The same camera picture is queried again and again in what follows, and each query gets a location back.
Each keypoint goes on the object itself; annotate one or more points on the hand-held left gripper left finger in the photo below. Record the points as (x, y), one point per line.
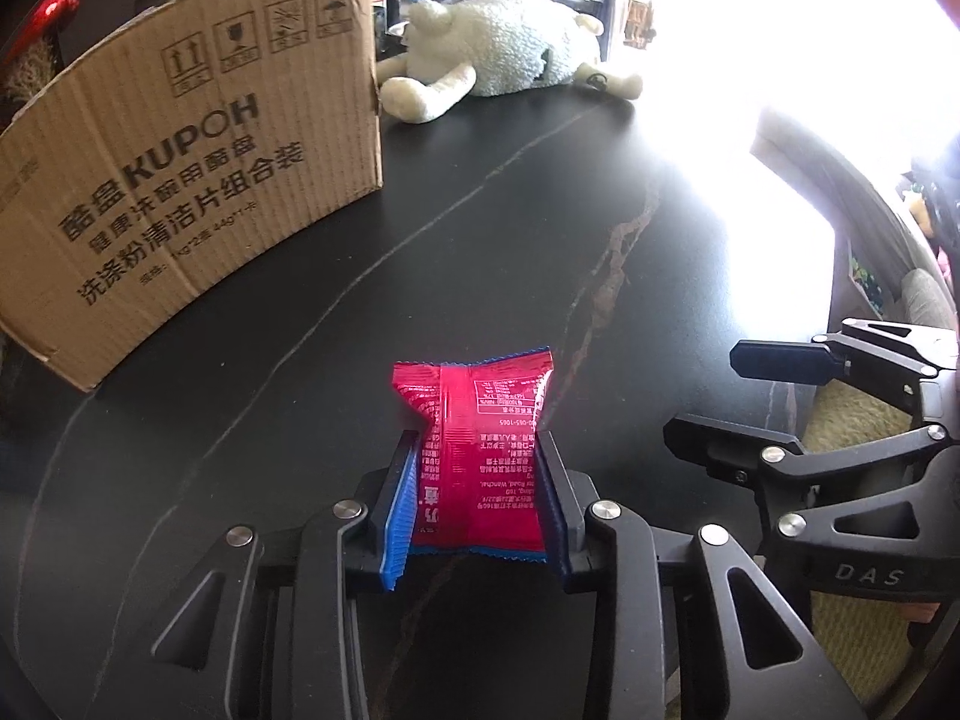
(397, 525)

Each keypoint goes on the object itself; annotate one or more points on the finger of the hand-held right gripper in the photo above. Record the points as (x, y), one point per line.
(780, 361)
(720, 446)

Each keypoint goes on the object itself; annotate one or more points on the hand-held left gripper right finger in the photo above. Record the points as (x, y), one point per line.
(556, 525)

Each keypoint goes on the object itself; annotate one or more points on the magenta snack packet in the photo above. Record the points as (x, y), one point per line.
(480, 465)

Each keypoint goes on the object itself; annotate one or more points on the brown cardboard box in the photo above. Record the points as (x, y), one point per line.
(187, 165)

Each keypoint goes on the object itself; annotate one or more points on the pale yellow rug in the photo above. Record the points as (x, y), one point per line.
(851, 634)

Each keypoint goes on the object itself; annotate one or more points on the white plush toy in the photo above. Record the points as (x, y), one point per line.
(510, 45)

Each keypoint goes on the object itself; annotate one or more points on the dried flower bouquet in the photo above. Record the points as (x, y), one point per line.
(30, 69)

